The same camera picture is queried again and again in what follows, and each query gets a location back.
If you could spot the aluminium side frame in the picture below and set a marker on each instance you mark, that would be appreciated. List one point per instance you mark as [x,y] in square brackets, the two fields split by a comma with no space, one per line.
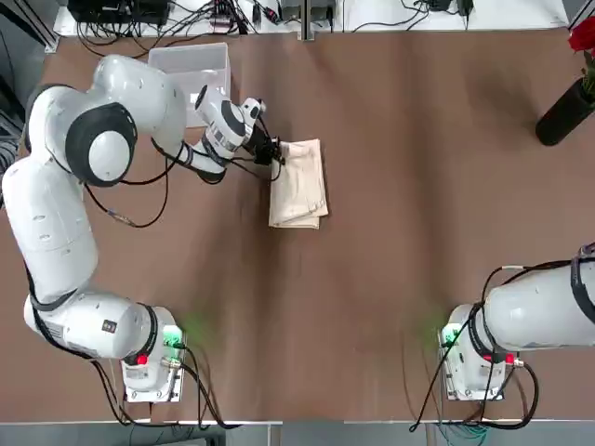
[48,39]

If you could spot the pink usb hub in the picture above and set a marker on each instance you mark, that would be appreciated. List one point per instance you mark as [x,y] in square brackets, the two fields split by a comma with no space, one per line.
[222,21]

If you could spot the black cylinder vase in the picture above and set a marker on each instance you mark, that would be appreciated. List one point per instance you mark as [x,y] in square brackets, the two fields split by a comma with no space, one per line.
[558,121]

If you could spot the clear plastic box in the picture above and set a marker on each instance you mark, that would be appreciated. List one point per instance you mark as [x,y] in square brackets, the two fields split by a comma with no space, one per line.
[186,58]

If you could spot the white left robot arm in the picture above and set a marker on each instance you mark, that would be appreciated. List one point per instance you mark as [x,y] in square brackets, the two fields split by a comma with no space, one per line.
[56,232]

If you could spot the aluminium camera post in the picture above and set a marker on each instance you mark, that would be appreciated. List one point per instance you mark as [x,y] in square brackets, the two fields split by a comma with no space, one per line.
[308,21]

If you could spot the black electronics case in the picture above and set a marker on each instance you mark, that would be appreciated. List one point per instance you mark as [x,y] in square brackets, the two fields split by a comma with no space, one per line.
[116,11]

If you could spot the cream tablecloth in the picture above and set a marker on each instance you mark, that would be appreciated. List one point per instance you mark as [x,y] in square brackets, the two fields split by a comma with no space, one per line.
[302,186]

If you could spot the red rose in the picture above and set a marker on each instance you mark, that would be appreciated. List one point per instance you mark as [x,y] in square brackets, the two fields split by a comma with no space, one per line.
[583,37]

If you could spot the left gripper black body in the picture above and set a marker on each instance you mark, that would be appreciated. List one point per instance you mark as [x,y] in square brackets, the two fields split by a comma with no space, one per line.
[259,146]

